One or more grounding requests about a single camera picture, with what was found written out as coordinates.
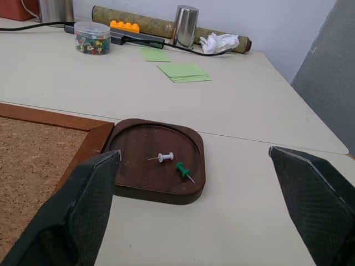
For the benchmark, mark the grey panel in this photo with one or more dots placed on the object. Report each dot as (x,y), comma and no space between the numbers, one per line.
(330,69)

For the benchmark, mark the stack of green sticky notes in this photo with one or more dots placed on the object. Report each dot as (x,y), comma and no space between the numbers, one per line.
(183,72)

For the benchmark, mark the orange toy brick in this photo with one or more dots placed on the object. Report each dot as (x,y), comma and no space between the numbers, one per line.
(124,27)

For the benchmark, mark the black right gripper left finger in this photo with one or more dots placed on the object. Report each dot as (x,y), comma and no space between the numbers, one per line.
(80,210)

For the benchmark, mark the clear jar of push pins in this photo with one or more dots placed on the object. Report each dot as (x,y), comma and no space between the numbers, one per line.
(92,38)

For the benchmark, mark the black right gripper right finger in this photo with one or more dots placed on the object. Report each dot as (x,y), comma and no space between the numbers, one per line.
(310,199)

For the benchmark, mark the single green sticky note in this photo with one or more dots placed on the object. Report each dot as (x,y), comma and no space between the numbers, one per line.
(155,54)

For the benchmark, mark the red box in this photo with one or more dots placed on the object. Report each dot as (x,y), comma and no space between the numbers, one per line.
(16,9)

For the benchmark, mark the white push pin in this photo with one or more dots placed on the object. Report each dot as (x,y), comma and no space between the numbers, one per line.
(163,157)

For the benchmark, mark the crumpled white tissue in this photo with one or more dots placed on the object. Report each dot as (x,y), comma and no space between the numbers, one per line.
(219,42)

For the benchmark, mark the black power strip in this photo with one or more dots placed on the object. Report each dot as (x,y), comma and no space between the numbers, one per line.
(133,37)

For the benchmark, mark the silver metal container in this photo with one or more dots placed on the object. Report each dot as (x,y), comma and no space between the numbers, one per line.
(55,10)

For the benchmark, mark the wood-framed cork board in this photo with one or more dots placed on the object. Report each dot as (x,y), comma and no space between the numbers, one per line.
(36,155)

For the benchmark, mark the rolled patterned scroll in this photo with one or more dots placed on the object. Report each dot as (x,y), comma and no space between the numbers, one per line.
(149,23)

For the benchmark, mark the green push pin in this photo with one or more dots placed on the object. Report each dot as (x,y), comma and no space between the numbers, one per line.
(183,169)

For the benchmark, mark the dark wooden tray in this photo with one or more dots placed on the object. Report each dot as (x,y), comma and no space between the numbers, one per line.
(155,160)

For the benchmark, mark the stainless steel cup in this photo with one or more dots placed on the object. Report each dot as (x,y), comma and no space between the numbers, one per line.
(185,26)

